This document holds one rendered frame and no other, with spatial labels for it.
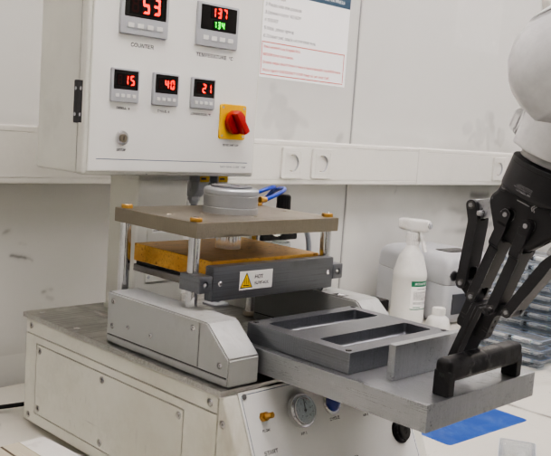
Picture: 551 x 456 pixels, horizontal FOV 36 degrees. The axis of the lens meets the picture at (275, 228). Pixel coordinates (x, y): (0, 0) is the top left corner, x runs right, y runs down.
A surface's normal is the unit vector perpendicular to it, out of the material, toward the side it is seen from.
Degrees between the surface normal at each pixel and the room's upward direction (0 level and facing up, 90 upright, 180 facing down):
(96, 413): 90
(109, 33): 90
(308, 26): 90
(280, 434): 65
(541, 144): 92
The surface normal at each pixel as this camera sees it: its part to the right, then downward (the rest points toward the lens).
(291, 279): 0.70, 0.13
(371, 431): 0.67, -0.30
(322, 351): -0.71, 0.04
